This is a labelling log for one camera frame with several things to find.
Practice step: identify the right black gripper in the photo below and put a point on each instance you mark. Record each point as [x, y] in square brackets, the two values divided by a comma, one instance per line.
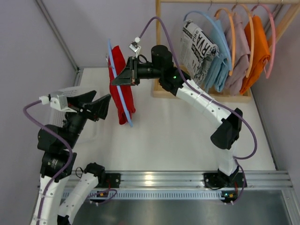
[134, 71]

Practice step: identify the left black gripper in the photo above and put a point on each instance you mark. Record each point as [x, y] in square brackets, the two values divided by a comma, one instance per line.
[84, 111]

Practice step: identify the light blue plastic hanger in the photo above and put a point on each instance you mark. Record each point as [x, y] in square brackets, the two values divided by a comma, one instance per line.
[119, 84]

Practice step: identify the red trousers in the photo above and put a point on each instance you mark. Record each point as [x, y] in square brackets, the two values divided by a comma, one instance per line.
[122, 86]

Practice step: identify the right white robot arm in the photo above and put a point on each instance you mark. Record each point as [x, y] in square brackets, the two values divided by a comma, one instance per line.
[226, 122]

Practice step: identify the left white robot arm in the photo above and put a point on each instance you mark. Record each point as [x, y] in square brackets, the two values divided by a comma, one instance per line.
[57, 143]

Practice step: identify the orange trousers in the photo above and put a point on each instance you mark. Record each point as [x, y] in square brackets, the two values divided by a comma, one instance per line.
[261, 55]

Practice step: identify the pink hanger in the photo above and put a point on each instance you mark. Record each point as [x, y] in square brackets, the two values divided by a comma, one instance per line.
[273, 38]

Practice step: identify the white plastic basket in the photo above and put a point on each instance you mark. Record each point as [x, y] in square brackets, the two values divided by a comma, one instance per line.
[89, 131]

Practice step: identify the wooden clothes rack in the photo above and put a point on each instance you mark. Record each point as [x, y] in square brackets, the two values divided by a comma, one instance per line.
[289, 16]

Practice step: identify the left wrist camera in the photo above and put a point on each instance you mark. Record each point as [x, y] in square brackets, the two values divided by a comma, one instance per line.
[57, 101]

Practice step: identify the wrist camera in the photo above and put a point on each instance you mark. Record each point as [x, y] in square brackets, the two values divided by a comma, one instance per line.
[57, 101]
[135, 47]

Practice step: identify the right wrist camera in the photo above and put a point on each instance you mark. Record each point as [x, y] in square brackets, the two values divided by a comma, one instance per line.
[135, 47]

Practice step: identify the aluminium mounting rail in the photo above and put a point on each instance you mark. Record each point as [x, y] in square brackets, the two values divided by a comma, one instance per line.
[195, 179]

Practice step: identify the slotted cable duct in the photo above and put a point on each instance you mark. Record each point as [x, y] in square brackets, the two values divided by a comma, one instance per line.
[125, 194]

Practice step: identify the aluminium corner post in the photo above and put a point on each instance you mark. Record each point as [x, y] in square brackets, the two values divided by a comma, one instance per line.
[51, 23]

